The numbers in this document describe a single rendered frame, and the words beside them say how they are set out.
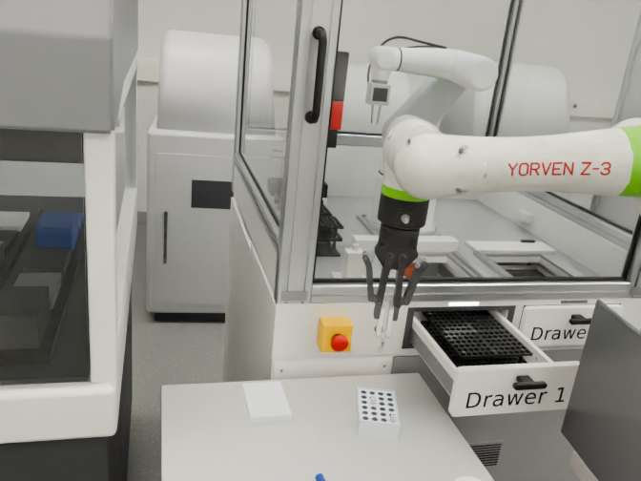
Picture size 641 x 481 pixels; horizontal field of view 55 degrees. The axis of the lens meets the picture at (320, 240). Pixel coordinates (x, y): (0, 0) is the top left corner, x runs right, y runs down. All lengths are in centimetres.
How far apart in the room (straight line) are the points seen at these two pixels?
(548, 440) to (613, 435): 62
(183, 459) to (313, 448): 25
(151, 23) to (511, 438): 356
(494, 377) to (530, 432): 58
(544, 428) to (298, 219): 97
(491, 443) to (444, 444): 50
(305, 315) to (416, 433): 35
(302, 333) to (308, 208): 31
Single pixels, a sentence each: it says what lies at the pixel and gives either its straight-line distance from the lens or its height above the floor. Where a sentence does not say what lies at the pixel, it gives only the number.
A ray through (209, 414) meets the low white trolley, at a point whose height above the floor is 76.
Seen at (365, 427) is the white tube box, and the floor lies 78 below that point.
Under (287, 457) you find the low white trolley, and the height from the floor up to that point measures 76.
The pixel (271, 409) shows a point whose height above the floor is 78.
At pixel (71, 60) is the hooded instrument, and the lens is 100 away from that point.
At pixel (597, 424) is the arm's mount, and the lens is 139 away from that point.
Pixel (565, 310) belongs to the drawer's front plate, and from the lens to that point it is 171.
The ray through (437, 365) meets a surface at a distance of 142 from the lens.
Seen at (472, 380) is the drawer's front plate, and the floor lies 90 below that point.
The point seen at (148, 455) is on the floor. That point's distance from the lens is 247.
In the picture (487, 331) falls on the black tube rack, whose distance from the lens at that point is 154.
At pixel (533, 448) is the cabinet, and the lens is 194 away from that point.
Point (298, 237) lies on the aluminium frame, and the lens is 135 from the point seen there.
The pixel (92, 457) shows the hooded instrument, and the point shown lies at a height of 71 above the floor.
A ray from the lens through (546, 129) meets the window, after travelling 154.
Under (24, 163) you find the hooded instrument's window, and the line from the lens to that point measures 105.
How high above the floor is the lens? 156
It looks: 20 degrees down
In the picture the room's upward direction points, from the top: 6 degrees clockwise
